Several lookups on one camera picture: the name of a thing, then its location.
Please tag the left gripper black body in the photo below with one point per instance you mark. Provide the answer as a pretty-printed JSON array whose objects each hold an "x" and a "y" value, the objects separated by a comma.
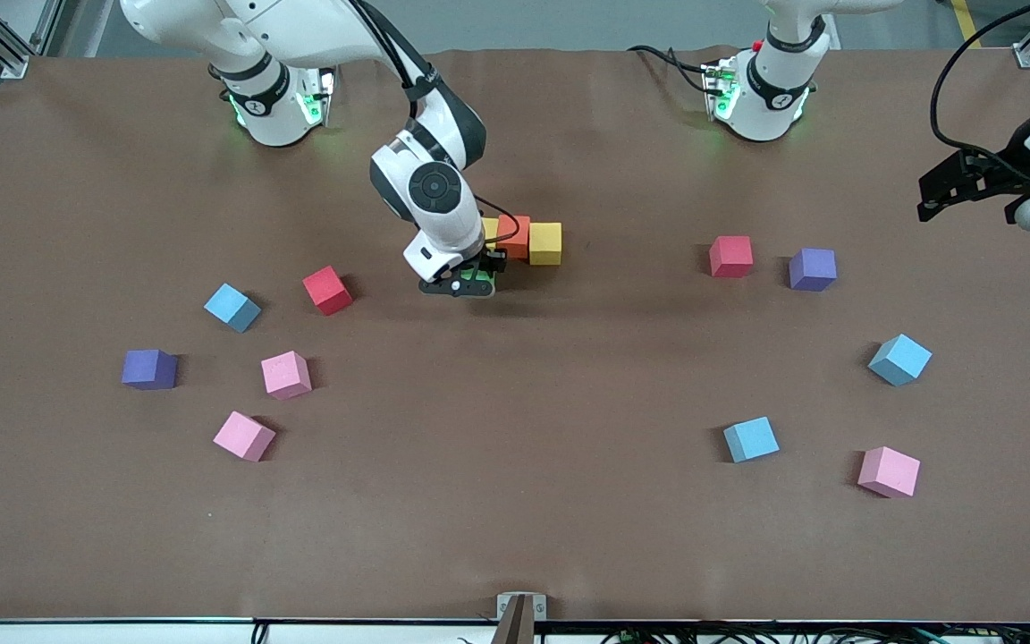
[{"x": 1000, "y": 173}]

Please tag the green foam cube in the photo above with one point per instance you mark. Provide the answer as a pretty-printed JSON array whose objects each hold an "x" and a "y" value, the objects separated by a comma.
[{"x": 479, "y": 278}]

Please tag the orange foam cube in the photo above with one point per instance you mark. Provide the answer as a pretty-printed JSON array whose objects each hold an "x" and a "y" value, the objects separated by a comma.
[{"x": 515, "y": 234}]

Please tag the yellow foam cube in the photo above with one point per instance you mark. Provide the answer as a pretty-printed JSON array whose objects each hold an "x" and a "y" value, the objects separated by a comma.
[
  {"x": 545, "y": 243},
  {"x": 490, "y": 231}
]

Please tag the pink foam cube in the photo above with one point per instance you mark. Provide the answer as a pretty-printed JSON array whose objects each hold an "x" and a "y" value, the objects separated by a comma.
[
  {"x": 285, "y": 374},
  {"x": 888, "y": 471},
  {"x": 243, "y": 436}
]

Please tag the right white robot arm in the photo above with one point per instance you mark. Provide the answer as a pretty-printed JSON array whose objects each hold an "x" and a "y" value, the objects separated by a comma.
[{"x": 434, "y": 192}]

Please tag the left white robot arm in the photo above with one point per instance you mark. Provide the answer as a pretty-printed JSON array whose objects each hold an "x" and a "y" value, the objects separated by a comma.
[{"x": 770, "y": 89}]

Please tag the violet foam cube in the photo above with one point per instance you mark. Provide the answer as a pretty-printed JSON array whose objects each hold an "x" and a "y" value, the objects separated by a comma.
[{"x": 812, "y": 268}]

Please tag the light blue foam cube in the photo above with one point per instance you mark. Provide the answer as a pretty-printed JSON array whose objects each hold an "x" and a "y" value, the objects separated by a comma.
[
  {"x": 751, "y": 438},
  {"x": 899, "y": 360},
  {"x": 231, "y": 306}
]

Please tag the rose red foam cube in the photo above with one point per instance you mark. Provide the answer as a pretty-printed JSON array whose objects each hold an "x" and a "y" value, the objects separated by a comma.
[{"x": 730, "y": 256}]

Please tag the brown table mat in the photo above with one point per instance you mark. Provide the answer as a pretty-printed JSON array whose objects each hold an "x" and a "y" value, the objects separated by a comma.
[{"x": 515, "y": 519}]

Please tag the dark purple foam cube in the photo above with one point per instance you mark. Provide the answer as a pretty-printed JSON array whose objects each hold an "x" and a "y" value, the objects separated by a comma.
[{"x": 148, "y": 368}]

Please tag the metal table edge bracket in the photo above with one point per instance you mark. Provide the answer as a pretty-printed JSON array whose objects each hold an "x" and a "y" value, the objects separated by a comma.
[{"x": 521, "y": 617}]

